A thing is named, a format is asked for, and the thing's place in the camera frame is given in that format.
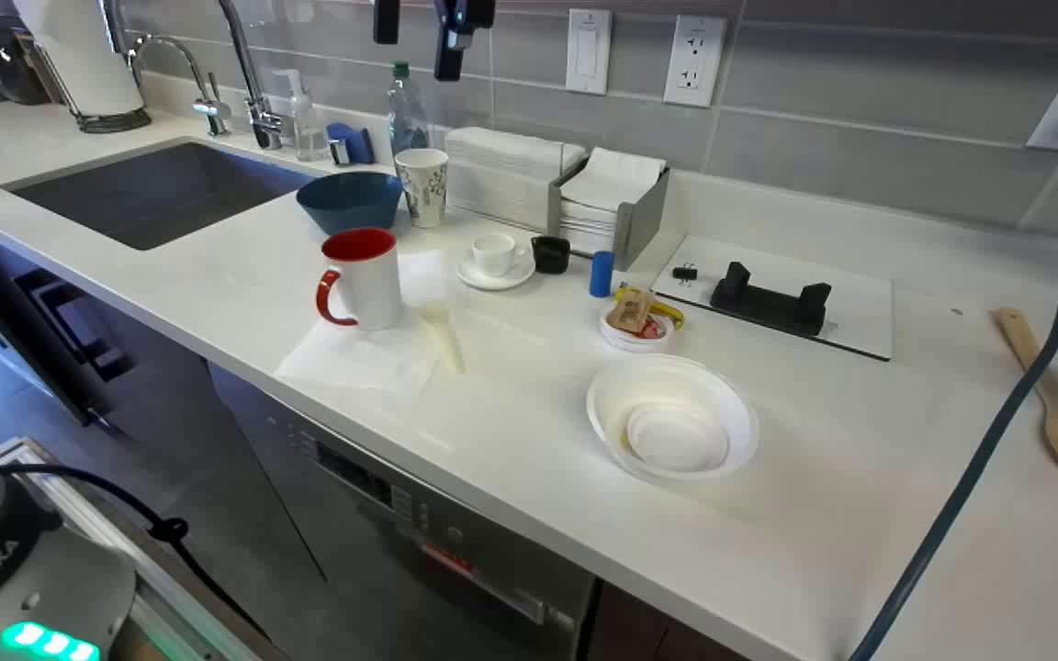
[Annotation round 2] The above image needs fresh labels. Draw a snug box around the white paper bowl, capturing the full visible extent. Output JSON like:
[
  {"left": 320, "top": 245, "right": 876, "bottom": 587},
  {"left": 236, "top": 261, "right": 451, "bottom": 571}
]
[{"left": 585, "top": 353, "right": 760, "bottom": 483}]

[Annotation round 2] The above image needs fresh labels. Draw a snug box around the paper towel roll on holder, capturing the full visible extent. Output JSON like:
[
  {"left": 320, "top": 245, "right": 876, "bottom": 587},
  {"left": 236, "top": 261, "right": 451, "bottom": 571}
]
[{"left": 13, "top": 0, "right": 152, "bottom": 135}]

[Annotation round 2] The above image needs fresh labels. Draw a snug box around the steel dishwasher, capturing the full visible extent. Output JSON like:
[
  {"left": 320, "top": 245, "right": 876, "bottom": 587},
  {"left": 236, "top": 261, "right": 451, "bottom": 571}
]
[{"left": 207, "top": 362, "right": 600, "bottom": 661}]

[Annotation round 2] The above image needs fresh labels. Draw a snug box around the white teacup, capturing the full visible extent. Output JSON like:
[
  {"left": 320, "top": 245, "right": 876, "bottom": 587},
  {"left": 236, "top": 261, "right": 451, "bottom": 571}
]
[{"left": 471, "top": 231, "right": 531, "bottom": 279}]

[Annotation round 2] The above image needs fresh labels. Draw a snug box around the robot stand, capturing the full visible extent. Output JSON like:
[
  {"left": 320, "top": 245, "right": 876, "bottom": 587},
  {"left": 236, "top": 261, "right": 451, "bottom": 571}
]
[{"left": 0, "top": 436, "right": 291, "bottom": 661}]

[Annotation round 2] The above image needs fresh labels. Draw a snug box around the white paper napkin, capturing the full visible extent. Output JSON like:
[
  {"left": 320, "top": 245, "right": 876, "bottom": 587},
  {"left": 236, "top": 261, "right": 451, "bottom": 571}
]
[{"left": 274, "top": 248, "right": 471, "bottom": 398}]

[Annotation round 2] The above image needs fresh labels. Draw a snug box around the steel sink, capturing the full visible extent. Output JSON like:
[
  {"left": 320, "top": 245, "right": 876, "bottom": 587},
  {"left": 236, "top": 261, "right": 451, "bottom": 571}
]
[{"left": 0, "top": 136, "right": 321, "bottom": 252}]

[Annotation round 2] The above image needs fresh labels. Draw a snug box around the tall chrome tap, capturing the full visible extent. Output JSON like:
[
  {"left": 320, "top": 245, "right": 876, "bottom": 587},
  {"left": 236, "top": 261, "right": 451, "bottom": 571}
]
[{"left": 102, "top": 0, "right": 285, "bottom": 151}]

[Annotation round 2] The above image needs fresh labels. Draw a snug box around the small black cup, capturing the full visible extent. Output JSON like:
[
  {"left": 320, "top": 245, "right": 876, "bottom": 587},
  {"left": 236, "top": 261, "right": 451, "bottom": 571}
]
[{"left": 530, "top": 235, "right": 573, "bottom": 275}]

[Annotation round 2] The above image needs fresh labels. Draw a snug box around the brown packet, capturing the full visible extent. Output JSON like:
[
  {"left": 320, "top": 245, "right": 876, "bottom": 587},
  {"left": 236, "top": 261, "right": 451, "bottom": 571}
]
[{"left": 606, "top": 288, "right": 655, "bottom": 335}]

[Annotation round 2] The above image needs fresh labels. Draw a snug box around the yellow packet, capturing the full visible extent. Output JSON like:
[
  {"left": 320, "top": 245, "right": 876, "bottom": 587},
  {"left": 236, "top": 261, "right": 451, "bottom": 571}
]
[{"left": 615, "top": 286, "right": 685, "bottom": 331}]

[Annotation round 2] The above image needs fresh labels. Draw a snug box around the stack of white paper towels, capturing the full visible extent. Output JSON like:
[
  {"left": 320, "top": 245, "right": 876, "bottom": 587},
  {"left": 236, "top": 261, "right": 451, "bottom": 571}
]
[{"left": 444, "top": 126, "right": 588, "bottom": 233}]

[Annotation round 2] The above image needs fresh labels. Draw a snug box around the patterned paper cup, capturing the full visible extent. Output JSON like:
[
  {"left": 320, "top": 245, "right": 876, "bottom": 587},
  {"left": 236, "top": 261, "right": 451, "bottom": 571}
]
[{"left": 394, "top": 148, "right": 450, "bottom": 230}]

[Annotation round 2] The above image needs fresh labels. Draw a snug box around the grey napkin holder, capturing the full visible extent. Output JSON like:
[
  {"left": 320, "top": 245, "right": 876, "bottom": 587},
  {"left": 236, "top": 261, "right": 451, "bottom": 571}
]
[{"left": 546, "top": 151, "right": 672, "bottom": 272}]

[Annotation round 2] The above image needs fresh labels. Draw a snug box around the black cable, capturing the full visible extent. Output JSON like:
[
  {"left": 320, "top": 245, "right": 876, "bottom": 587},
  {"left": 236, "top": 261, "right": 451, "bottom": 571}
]
[{"left": 0, "top": 462, "right": 273, "bottom": 644}]

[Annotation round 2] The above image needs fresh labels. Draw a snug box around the blue bowl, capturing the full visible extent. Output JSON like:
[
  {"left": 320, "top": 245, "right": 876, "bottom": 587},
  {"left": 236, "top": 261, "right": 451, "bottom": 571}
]
[{"left": 296, "top": 171, "right": 404, "bottom": 237}]

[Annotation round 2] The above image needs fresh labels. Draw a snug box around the white flat board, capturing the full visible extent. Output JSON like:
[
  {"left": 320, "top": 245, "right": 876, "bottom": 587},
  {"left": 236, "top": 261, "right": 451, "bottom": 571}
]
[{"left": 649, "top": 234, "right": 895, "bottom": 363}]

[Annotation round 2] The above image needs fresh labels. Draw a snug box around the clear water bottle green cap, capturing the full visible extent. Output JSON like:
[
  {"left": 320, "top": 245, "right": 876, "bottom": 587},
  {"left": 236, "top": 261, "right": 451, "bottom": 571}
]
[{"left": 387, "top": 61, "right": 432, "bottom": 159}]

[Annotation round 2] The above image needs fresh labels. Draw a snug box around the red and white mug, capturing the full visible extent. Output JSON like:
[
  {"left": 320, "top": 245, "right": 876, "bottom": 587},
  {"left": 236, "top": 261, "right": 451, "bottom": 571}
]
[{"left": 315, "top": 227, "right": 405, "bottom": 333}]

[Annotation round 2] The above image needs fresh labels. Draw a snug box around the dark cabinet door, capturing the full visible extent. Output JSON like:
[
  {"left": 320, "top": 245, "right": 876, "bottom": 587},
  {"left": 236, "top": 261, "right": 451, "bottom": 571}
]
[{"left": 0, "top": 214, "right": 137, "bottom": 434}]

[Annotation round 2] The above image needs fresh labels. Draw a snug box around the blue sponge holder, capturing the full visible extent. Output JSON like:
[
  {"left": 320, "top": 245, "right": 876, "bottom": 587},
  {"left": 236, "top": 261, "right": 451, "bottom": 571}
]
[{"left": 325, "top": 121, "right": 377, "bottom": 168}]

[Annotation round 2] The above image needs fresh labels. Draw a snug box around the white saucer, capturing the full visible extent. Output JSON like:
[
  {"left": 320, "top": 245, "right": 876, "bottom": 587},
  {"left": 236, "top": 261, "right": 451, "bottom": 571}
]
[{"left": 455, "top": 249, "right": 538, "bottom": 293}]

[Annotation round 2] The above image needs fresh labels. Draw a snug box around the black holder block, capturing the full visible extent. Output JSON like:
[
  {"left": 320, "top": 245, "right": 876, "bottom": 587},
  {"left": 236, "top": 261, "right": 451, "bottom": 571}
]
[{"left": 709, "top": 261, "right": 834, "bottom": 339}]

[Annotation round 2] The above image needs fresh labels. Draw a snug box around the white switch plate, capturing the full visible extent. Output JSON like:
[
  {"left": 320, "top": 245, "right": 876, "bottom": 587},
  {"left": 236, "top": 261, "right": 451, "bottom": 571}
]
[{"left": 565, "top": 7, "right": 613, "bottom": 96}]

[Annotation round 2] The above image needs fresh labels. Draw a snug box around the stack of white napkins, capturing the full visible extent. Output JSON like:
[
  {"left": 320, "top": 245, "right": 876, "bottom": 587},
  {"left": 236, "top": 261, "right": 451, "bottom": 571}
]
[{"left": 558, "top": 146, "right": 669, "bottom": 255}]

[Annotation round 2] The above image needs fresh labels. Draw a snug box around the clear soap dispenser bottle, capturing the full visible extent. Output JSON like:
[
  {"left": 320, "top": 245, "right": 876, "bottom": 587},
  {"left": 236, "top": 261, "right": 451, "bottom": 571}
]
[{"left": 274, "top": 69, "right": 329, "bottom": 164}]

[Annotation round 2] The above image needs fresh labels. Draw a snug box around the small chrome tap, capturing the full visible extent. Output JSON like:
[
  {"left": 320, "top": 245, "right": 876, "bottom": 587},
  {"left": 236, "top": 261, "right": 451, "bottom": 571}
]
[{"left": 129, "top": 34, "right": 232, "bottom": 138}]

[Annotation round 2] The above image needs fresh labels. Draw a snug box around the blue-grey cable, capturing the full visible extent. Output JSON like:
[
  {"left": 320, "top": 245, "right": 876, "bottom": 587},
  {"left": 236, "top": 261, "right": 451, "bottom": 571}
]
[{"left": 846, "top": 147, "right": 1058, "bottom": 661}]

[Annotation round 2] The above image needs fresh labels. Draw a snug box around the small white dish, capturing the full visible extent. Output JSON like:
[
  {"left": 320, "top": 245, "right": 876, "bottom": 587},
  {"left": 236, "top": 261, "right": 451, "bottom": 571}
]
[{"left": 598, "top": 306, "right": 675, "bottom": 354}]

